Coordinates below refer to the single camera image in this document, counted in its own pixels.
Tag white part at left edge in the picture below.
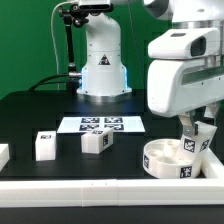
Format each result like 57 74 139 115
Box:
0 144 10 171

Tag white L-shaped border frame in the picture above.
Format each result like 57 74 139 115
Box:
0 151 224 207

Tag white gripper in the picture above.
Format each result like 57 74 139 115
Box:
147 59 224 136

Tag grey camera on pole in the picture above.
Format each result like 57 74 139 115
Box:
78 0 113 13

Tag white cable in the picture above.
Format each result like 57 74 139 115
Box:
50 0 78 76

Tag white tag sheet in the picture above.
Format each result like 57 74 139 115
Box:
57 116 145 133

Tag black cables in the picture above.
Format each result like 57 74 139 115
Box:
28 73 72 92

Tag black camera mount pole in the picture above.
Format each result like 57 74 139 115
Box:
59 5 88 94

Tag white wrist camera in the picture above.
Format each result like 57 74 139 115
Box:
148 28 221 60

